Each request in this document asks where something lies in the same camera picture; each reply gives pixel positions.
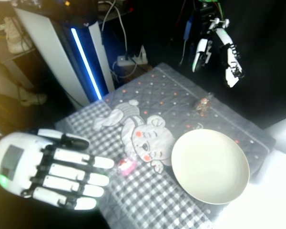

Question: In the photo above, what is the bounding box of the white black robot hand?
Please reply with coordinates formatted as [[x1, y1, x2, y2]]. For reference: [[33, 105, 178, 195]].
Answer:
[[215, 28, 245, 89], [0, 128, 115, 211]]

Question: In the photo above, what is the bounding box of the pink candy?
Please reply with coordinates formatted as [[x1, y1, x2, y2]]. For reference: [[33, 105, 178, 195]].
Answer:
[[116, 155, 138, 177]]

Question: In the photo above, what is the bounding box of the clear brown candy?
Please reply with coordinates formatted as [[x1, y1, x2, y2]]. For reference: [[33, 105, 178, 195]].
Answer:
[[193, 93, 215, 116]]

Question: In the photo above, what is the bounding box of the cream round plate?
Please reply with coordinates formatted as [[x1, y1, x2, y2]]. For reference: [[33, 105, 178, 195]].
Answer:
[[171, 128, 250, 205]]

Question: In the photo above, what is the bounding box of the blue connector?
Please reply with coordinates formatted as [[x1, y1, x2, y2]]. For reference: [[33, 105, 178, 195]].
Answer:
[[184, 15, 194, 41]]

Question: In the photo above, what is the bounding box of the white sneaker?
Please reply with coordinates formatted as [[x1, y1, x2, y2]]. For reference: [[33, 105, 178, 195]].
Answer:
[[2, 16, 31, 54], [18, 87, 48, 107]]

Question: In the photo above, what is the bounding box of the white power strip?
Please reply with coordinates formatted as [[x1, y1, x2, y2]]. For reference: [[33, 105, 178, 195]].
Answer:
[[116, 45, 148, 67]]

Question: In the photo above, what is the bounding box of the white column with blue light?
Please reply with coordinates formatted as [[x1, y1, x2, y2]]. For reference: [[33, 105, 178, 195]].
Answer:
[[13, 6, 115, 108]]

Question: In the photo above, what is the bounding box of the grey bear print quilt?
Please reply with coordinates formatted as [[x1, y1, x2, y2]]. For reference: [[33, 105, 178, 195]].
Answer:
[[54, 62, 276, 229]]

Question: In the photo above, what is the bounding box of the white cable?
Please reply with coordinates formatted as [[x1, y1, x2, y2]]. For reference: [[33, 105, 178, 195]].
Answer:
[[101, 0, 129, 56]]

